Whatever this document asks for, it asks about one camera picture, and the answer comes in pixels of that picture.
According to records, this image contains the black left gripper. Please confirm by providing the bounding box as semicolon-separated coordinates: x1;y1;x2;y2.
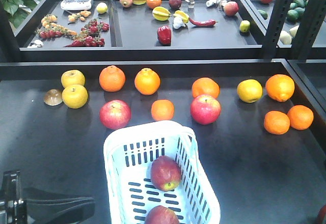
1;170;95;224

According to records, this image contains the light blue plastic basket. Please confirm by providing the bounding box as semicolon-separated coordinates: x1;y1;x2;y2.
103;121;221;223

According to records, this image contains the red apple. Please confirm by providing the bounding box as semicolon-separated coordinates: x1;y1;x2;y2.
145;205;180;224
316;205;326;224
190;94;222;125
99;99;131;130
150;155;181;192

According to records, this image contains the yellow pear fruit back left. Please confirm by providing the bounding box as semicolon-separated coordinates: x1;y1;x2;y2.
62;85;88;109

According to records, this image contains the orange back left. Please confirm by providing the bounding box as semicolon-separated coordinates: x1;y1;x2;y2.
99;65;126;92

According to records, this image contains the small orange centre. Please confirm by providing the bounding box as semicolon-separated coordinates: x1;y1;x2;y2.
151;99;174;121

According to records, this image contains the small orange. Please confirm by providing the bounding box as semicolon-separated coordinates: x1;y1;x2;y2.
263;110;290;135
151;99;174;121
287;105;314;130

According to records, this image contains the orange back centre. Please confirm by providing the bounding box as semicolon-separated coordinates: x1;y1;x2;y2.
134;68;160;95

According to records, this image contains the orange behind centre apple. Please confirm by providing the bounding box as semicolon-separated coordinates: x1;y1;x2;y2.
192;77;220;99

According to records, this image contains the white device on tray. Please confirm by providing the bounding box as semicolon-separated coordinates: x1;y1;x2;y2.
60;0;93;11

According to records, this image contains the red bell pepper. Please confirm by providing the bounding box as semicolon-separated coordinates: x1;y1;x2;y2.
157;25;172;45

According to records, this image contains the rear black display tray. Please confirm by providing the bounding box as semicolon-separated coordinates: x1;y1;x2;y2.
14;0;326;61

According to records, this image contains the white garlic bulb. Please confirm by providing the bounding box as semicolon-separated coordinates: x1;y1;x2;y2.
173;17;186;30

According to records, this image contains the black wood fruit display table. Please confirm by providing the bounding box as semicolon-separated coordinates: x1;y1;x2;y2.
1;61;325;223

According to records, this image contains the small orange right inner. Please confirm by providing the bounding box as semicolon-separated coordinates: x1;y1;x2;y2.
263;110;290;135

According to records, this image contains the red chili pepper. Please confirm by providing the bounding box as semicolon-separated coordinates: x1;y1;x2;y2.
189;18;217;27

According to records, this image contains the large orange far right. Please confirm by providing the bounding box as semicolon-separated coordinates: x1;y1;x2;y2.
265;74;295;102

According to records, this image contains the small orange right lower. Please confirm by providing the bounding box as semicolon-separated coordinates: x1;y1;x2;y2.
287;105;314;130

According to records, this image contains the black metal rack post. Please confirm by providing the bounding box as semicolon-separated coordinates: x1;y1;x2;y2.
262;0;325;60

